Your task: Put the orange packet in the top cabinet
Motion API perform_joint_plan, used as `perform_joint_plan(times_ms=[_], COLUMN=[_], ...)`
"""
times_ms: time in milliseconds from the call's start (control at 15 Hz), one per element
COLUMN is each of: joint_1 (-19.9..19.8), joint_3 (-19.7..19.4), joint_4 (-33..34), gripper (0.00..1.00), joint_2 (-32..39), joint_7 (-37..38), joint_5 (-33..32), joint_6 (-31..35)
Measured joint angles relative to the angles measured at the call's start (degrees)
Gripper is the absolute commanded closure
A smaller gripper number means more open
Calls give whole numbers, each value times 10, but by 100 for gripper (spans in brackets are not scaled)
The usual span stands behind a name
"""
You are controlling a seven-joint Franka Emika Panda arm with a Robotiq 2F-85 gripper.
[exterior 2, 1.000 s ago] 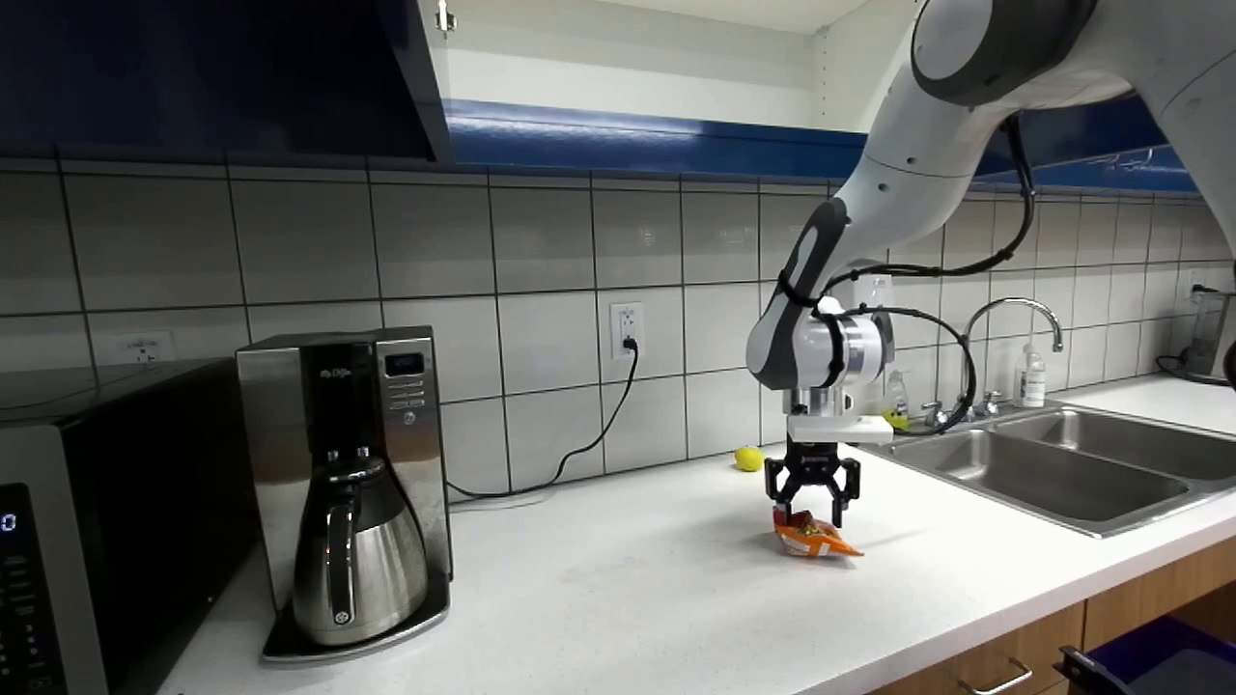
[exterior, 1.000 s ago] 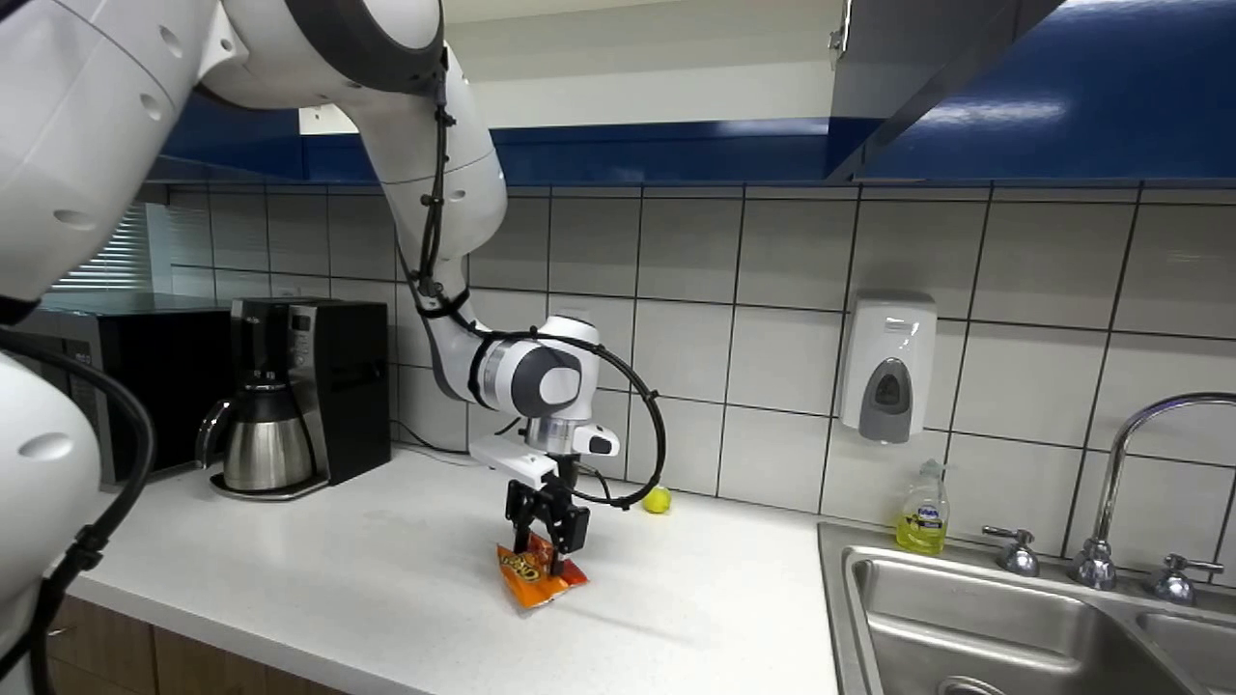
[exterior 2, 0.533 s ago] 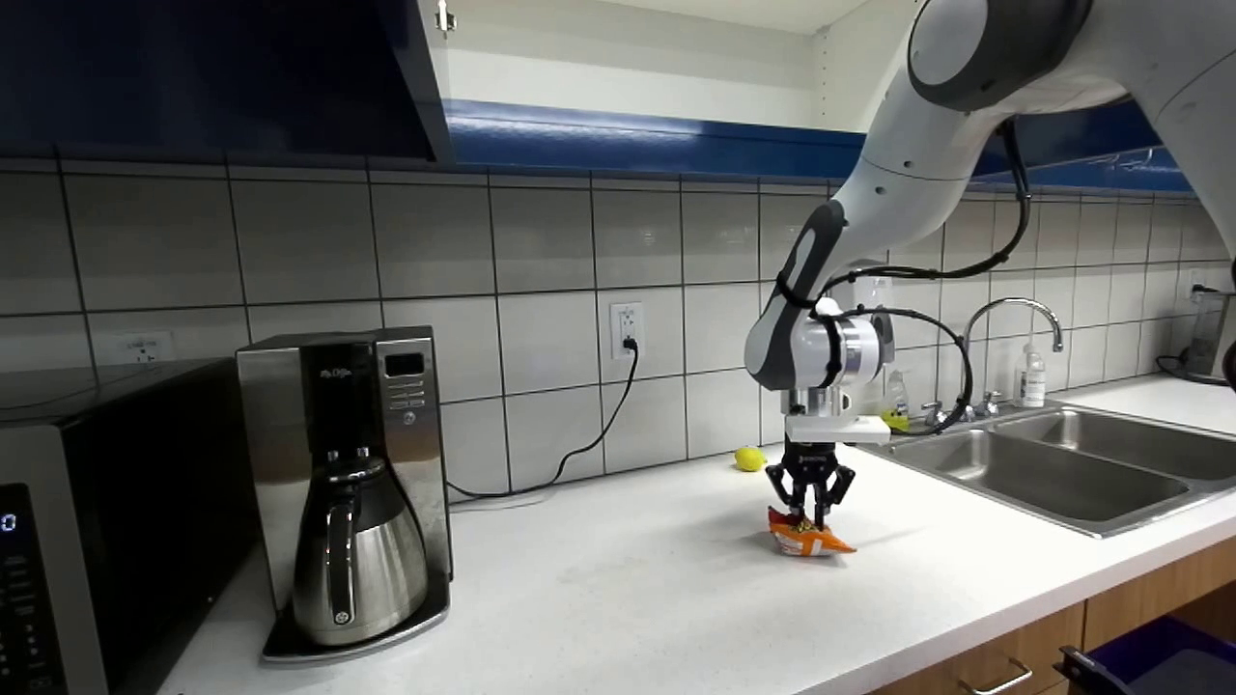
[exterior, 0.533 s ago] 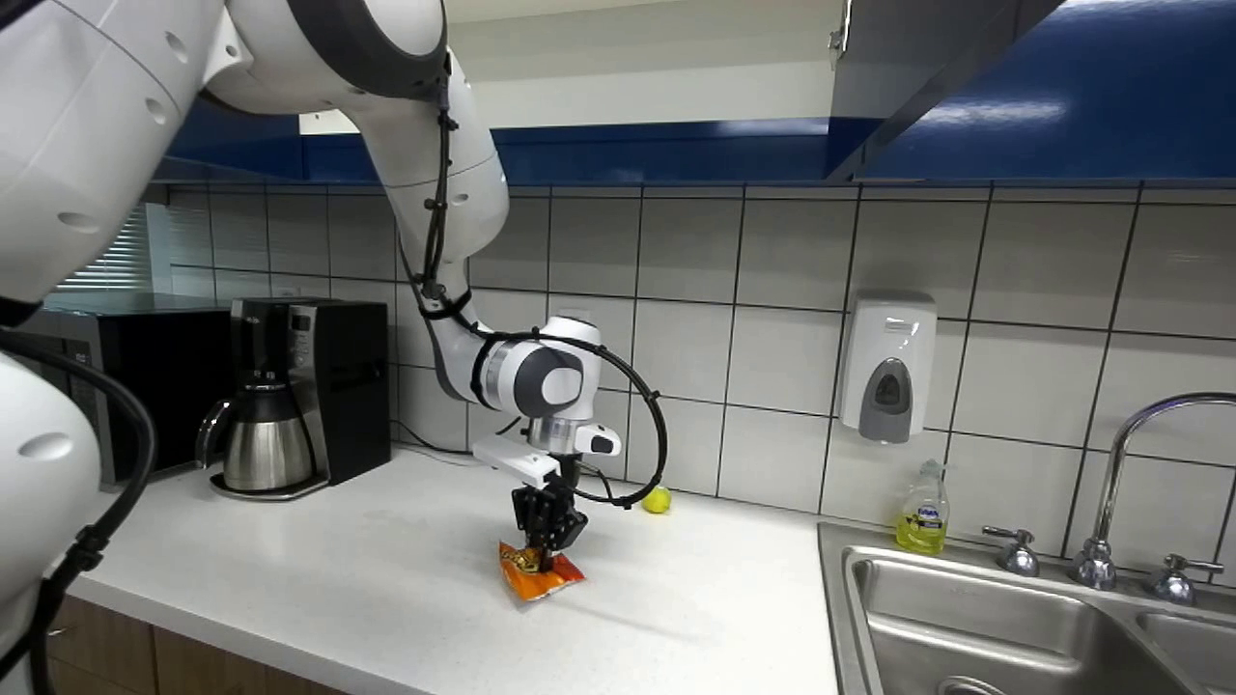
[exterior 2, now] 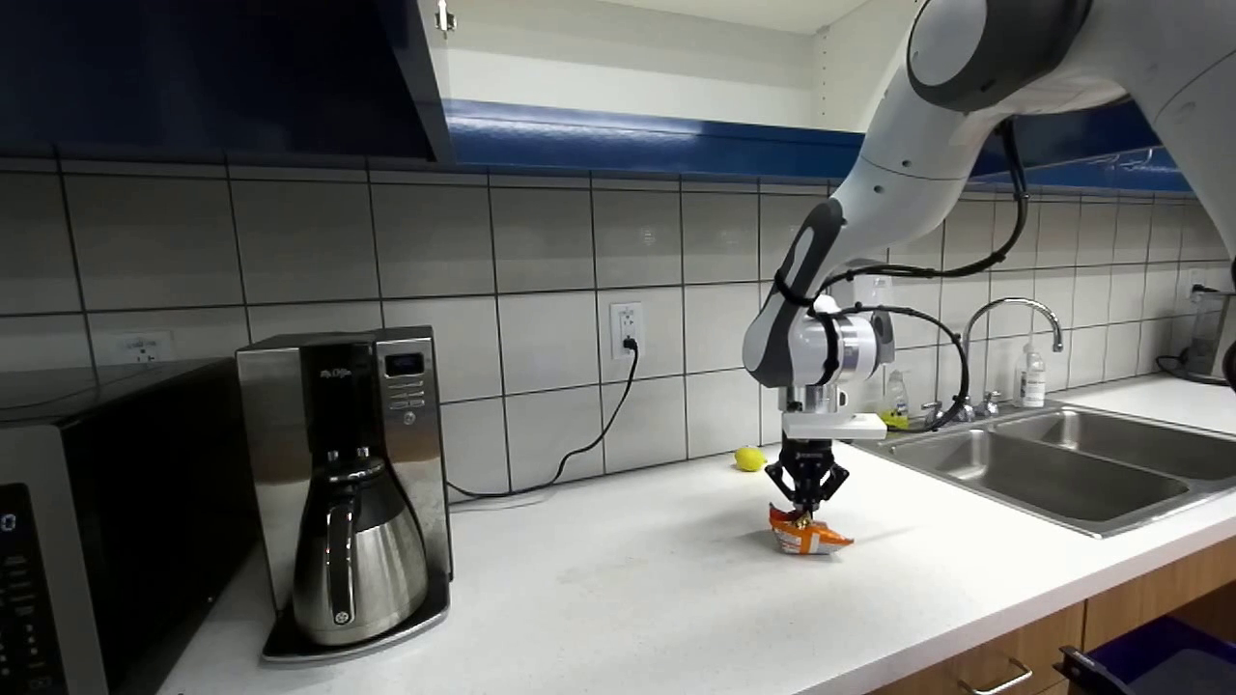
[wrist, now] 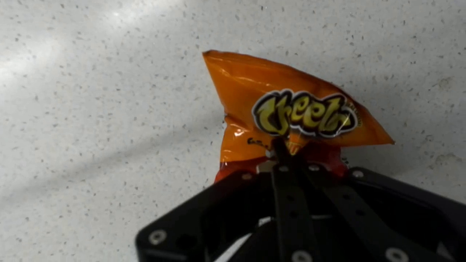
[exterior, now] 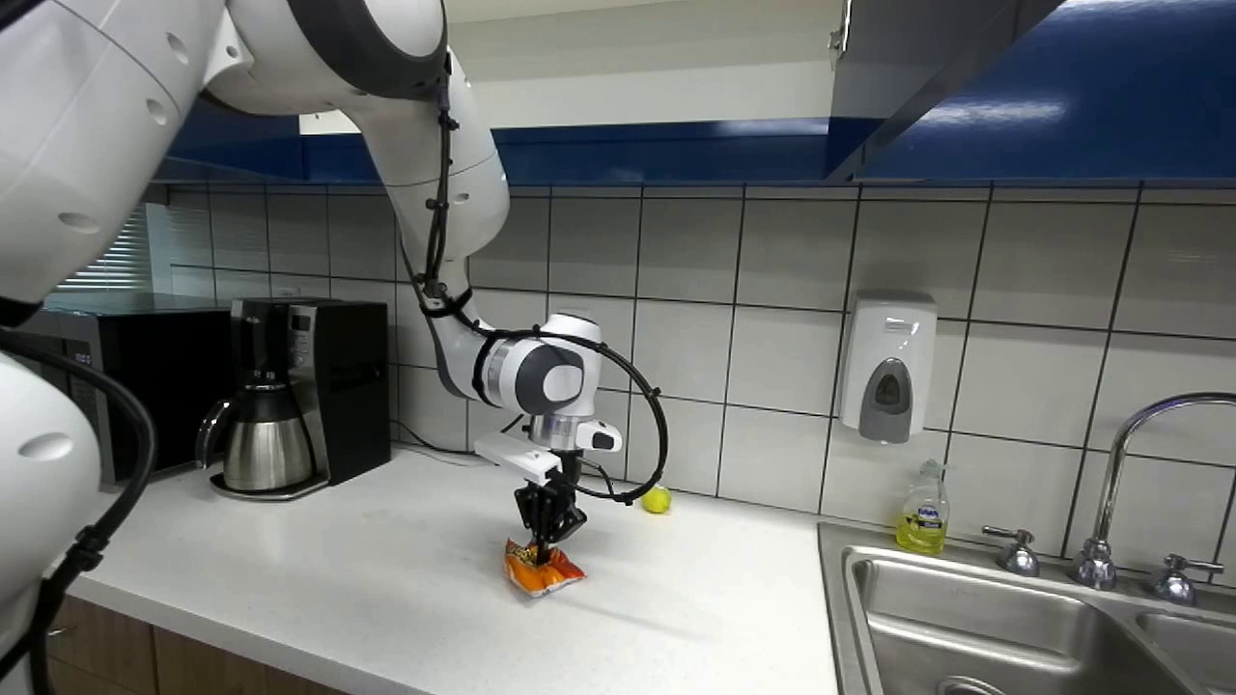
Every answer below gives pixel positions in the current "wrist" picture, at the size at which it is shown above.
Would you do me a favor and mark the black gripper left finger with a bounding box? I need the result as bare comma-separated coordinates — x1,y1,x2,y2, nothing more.
134,136,318,262

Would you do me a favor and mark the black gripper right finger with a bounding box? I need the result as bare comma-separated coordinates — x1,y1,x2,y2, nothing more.
302,160,466,262

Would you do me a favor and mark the orange Cheetos snack packet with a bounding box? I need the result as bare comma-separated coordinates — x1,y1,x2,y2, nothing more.
201,48,396,183

